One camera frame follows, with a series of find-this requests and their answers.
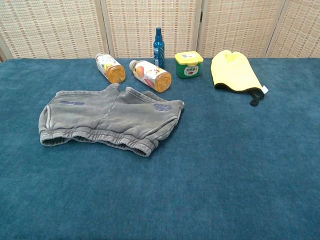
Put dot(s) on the grey shorts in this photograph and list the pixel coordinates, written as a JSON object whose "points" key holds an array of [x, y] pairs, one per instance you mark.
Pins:
{"points": [[100, 120]]}

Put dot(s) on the juice bottle with mango label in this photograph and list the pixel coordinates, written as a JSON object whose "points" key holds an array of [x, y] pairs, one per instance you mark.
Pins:
{"points": [[150, 75]]}

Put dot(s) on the green tub with yellow lid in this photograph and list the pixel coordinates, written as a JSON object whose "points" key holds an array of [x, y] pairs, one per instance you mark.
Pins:
{"points": [[188, 70]]}

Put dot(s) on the blue table mat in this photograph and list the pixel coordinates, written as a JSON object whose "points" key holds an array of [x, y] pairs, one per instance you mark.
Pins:
{"points": [[200, 162]]}

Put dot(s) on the blue spray bottle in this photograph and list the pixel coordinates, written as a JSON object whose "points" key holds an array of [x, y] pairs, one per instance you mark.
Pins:
{"points": [[159, 50]]}

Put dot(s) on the juice bottle with dotted label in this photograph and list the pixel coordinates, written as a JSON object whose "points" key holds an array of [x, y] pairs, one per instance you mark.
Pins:
{"points": [[110, 68]]}

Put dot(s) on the yellow cleaning mitt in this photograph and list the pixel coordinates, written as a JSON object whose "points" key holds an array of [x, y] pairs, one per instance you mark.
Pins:
{"points": [[232, 72]]}

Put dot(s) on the woven folding screen panel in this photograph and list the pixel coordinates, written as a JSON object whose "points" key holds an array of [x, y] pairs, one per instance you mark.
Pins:
{"points": [[150, 15], [3, 51], [300, 30], [50, 27], [237, 25]]}

